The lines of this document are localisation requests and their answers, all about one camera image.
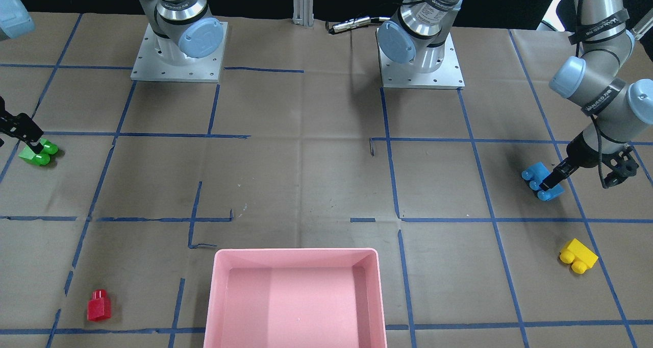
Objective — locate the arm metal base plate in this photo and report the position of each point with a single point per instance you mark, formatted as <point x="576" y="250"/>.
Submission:
<point x="160" y="60"/>
<point x="403" y="66"/>

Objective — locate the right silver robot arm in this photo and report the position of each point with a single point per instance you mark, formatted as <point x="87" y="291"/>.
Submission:
<point x="183" y="42"/>

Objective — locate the aluminium profile post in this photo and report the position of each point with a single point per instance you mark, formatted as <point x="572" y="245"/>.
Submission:
<point x="302" y="14"/>

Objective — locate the yellow two-stud toy block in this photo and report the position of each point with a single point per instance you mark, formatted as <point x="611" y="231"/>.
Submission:
<point x="578" y="256"/>

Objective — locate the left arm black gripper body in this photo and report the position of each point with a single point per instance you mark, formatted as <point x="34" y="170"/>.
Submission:
<point x="580" y="151"/>

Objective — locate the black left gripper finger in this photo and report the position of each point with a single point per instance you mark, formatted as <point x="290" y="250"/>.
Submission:
<point x="559" y="173"/>

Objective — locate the red one-stud toy block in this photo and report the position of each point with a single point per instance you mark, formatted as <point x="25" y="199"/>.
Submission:
<point x="99" y="307"/>

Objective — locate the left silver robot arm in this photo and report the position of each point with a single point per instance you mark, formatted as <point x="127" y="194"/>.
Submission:
<point x="619" y="111"/>

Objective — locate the green two-stud toy block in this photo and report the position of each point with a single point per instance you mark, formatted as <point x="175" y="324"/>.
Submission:
<point x="42" y="158"/>

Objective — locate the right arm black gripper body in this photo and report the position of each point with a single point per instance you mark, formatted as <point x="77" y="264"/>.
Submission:
<point x="20" y="127"/>

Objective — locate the silver cable connector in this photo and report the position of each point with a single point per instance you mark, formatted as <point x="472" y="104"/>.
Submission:
<point x="354" y="23"/>

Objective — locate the blue three-stud toy block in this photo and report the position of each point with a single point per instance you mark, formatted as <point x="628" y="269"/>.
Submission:
<point x="534" y="175"/>

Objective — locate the pink plastic box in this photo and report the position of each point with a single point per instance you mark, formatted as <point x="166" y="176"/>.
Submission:
<point x="296" y="297"/>

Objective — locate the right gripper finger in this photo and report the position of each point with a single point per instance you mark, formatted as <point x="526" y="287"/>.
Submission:
<point x="30" y="133"/>

